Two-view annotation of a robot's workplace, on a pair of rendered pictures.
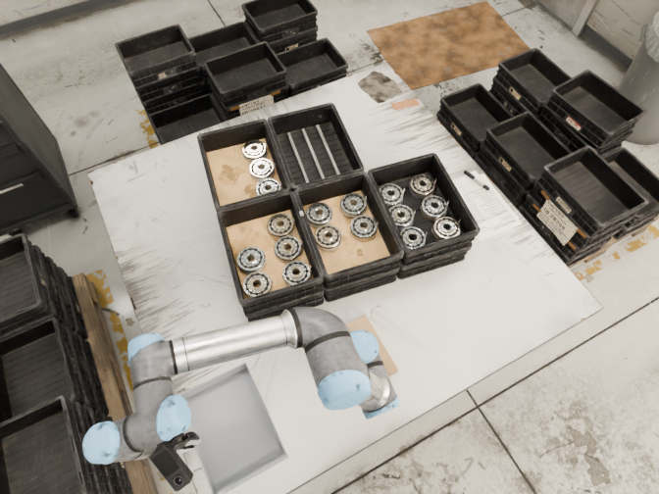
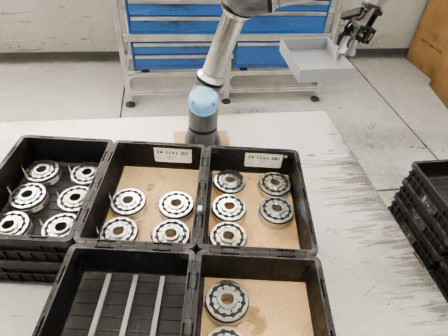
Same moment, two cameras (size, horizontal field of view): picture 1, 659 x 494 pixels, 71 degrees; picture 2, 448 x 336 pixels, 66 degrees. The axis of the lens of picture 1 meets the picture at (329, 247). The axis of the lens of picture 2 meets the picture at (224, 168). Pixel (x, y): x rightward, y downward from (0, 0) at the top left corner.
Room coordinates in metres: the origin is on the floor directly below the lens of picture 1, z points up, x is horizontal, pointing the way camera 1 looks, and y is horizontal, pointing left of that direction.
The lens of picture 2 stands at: (1.50, 0.33, 1.63)
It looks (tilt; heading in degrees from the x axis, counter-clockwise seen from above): 43 degrees down; 197
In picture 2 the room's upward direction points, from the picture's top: 4 degrees clockwise
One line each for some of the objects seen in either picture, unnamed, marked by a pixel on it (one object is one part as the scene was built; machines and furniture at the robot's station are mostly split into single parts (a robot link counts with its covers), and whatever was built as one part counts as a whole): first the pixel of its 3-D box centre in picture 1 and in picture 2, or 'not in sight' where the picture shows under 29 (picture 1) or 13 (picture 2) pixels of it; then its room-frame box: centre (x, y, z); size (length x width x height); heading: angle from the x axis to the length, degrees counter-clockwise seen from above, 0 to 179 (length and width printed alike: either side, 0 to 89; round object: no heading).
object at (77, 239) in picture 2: (346, 222); (149, 189); (0.93, -0.06, 0.92); 0.40 x 0.30 x 0.02; 18
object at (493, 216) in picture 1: (481, 204); not in sight; (1.16, -0.66, 0.70); 0.33 x 0.23 x 0.01; 28
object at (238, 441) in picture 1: (231, 425); (314, 58); (0.19, 0.26, 1.07); 0.27 x 0.20 x 0.05; 28
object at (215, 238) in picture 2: (280, 224); (228, 237); (0.96, 0.19, 0.86); 0.10 x 0.10 x 0.01
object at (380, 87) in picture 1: (379, 85); not in sight; (1.90, -0.26, 0.71); 0.22 x 0.19 x 0.01; 28
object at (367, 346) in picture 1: (360, 352); (203, 108); (0.44, -0.10, 0.89); 0.13 x 0.12 x 0.14; 19
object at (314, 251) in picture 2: (268, 245); (254, 194); (0.83, 0.22, 0.92); 0.40 x 0.30 x 0.02; 18
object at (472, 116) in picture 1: (474, 124); not in sight; (2.06, -0.89, 0.26); 0.40 x 0.30 x 0.23; 28
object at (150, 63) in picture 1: (166, 78); not in sight; (2.36, 1.02, 0.37); 0.40 x 0.30 x 0.45; 118
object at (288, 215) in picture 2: (250, 258); (277, 209); (0.81, 0.29, 0.86); 0.10 x 0.10 x 0.01
